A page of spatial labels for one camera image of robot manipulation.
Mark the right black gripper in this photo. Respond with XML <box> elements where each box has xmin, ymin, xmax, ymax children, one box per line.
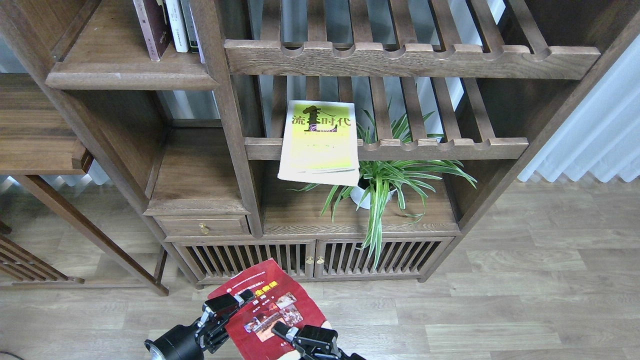
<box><xmin>271</xmin><ymin>321</ymin><xmax>365</xmax><ymax>360</ymax></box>

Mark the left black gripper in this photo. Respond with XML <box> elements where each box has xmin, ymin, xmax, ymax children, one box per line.
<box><xmin>144</xmin><ymin>289</ymin><xmax>255</xmax><ymax>360</ymax></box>

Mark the red cover book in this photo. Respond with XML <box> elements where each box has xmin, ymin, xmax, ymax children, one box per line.
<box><xmin>208</xmin><ymin>259</ymin><xmax>328</xmax><ymax>360</ymax></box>

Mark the dark maroon cover book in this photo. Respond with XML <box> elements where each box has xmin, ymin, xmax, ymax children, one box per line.
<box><xmin>133</xmin><ymin>0</ymin><xmax>172</xmax><ymax>62</ymax></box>

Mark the yellow green cover book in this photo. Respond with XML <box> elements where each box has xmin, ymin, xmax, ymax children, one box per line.
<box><xmin>278</xmin><ymin>100</ymin><xmax>360</xmax><ymax>186</ymax></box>

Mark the dark wooden bookshelf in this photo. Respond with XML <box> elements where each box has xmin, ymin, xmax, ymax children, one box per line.
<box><xmin>1</xmin><ymin>0</ymin><xmax>639</xmax><ymax>287</ymax></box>

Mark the pale purple upright book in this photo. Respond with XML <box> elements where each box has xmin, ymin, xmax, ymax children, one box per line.
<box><xmin>189</xmin><ymin>2</ymin><xmax>206</xmax><ymax>65</ymax></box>

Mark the dark upright book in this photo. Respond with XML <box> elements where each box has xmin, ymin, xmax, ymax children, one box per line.
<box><xmin>180</xmin><ymin>0</ymin><xmax>199</xmax><ymax>53</ymax></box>

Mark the white upright book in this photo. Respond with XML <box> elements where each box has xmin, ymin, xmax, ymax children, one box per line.
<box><xmin>164</xmin><ymin>0</ymin><xmax>190</xmax><ymax>53</ymax></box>

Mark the white curtain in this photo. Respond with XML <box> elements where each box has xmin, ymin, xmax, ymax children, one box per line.
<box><xmin>518</xmin><ymin>38</ymin><xmax>640</xmax><ymax>182</ymax></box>

